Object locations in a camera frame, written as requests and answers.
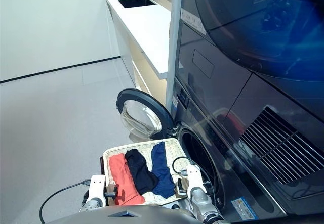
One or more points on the white dryer label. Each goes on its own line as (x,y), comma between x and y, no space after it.
(193,21)

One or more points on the pale woven basket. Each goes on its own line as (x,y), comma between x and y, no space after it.
(174,148)

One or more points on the orange garment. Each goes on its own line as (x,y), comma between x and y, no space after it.
(119,168)

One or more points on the black sink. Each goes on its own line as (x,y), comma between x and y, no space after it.
(136,2)

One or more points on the blue white energy label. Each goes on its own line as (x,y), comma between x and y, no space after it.
(244,208)

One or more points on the dark grey stacked dryer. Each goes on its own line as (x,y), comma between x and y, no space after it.
(227,57)

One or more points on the round glass washing machine door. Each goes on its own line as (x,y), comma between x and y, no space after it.
(141,115)

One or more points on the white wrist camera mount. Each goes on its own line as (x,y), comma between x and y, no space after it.
(97,186)
(194,177)

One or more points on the black garment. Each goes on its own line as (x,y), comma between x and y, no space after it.
(138,168)

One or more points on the silver robot torso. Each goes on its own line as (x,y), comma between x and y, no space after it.
(126,215)

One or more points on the white cabinet side panel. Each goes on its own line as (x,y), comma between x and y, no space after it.
(174,44)

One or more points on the white counter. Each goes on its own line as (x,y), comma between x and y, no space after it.
(146,32)

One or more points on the navy blue garment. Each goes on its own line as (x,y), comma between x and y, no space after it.
(160,168)

